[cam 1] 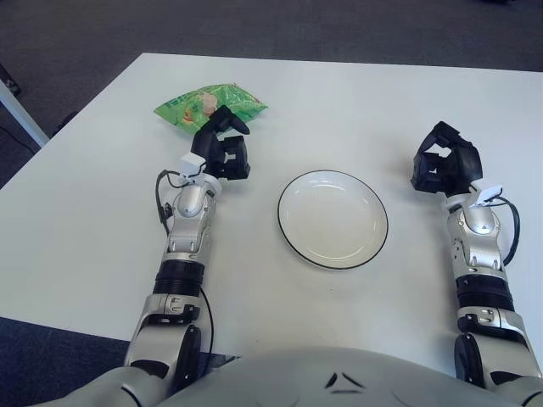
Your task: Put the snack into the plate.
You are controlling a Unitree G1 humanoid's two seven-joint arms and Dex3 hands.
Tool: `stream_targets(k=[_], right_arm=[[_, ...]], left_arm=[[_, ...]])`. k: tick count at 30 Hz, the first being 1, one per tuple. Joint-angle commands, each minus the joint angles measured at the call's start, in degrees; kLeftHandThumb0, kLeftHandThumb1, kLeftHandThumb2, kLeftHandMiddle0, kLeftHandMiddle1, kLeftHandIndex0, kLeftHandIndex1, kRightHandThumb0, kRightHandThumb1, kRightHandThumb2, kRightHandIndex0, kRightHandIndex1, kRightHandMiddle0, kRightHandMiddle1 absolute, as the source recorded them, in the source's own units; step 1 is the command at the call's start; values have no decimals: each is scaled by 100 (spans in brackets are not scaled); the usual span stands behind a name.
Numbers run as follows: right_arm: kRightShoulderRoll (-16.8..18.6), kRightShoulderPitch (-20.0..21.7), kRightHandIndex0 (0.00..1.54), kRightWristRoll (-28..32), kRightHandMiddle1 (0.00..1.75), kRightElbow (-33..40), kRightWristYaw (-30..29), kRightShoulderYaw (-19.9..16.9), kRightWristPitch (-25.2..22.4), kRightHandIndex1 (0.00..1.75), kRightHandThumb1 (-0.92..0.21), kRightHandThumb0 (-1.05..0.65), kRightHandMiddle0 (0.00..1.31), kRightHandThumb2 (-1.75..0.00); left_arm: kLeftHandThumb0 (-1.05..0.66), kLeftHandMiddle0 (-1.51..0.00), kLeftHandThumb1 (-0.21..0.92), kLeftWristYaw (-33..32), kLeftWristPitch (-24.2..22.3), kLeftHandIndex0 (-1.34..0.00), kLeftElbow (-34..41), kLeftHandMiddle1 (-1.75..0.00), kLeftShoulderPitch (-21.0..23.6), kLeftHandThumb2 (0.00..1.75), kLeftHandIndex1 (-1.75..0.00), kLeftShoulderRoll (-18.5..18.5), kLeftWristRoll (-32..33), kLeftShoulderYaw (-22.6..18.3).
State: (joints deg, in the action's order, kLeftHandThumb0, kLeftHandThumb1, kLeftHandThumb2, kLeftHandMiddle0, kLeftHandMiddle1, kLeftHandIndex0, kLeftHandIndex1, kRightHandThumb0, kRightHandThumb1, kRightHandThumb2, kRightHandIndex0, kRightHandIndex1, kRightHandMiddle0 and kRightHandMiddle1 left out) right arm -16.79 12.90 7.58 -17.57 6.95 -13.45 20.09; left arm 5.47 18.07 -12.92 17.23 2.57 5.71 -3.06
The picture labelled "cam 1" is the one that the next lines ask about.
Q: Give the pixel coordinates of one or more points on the white neighbouring table leg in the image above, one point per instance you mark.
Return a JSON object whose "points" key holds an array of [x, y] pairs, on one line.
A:
{"points": [[21, 112]]}

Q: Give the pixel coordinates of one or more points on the white left wrist connector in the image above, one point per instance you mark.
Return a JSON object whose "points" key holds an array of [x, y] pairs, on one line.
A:
{"points": [[192, 163]]}

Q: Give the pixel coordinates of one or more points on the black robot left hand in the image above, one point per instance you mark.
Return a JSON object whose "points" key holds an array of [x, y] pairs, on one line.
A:
{"points": [[235, 159]]}

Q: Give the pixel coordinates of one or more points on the grey robot torso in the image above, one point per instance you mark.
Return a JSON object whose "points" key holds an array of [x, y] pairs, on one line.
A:
{"points": [[297, 381]]}

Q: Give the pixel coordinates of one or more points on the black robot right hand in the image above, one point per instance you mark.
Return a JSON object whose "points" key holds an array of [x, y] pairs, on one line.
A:
{"points": [[466, 165]]}

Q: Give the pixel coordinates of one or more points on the white right wrist connector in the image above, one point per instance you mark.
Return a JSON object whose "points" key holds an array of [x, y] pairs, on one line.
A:
{"points": [[488, 196]]}

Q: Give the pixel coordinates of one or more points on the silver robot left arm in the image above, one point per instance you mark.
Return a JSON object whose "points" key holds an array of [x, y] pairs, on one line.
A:
{"points": [[186, 229]]}

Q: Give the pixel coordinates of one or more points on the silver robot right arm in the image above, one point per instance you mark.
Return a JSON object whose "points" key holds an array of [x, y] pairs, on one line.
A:
{"points": [[479, 237]]}

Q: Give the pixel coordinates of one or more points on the green snack bag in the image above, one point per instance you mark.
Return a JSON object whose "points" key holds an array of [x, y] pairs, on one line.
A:
{"points": [[191, 106]]}

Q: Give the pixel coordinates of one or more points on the black caster wheel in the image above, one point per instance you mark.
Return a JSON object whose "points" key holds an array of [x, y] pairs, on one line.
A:
{"points": [[12, 85]]}

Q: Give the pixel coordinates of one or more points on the white plate with black rim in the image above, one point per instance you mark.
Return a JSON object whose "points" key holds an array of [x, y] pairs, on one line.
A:
{"points": [[333, 220]]}

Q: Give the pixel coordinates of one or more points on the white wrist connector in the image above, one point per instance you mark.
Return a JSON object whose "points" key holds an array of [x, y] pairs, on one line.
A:
{"points": [[192, 163], [488, 196]]}

